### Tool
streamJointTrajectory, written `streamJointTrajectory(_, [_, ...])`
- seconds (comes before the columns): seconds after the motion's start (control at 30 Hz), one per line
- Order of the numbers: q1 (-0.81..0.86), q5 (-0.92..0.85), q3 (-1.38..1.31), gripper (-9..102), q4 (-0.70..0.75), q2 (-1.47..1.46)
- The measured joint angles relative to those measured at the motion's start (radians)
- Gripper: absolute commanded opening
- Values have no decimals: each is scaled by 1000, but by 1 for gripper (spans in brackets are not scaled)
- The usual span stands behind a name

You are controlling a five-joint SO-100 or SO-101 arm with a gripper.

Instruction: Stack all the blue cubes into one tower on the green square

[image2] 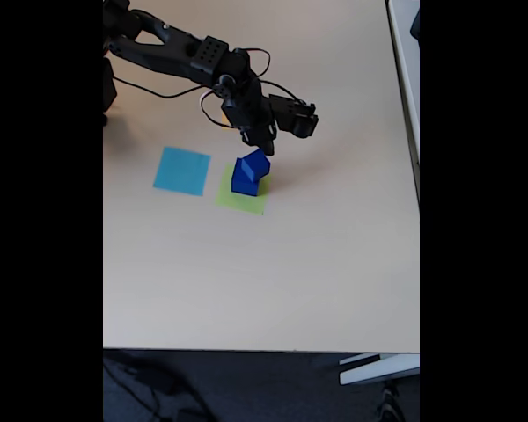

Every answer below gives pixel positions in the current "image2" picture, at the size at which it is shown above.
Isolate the medium blue cube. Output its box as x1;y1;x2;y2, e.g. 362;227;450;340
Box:
234;148;272;184

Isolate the large blue cube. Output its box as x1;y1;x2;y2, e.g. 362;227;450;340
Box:
230;158;260;197

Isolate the green paper square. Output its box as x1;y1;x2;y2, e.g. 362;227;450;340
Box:
214;163;273;216

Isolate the light blue paper square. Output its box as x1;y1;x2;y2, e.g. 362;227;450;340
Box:
152;146;213;197

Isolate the white table foot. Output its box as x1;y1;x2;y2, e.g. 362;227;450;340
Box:
338;353;421;387

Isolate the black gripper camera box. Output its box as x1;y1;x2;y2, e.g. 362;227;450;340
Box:
268;93;319;140

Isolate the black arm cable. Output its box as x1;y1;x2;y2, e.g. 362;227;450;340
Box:
199;47;272;130

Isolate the black floor cable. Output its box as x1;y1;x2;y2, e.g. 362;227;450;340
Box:
103;351;212;422

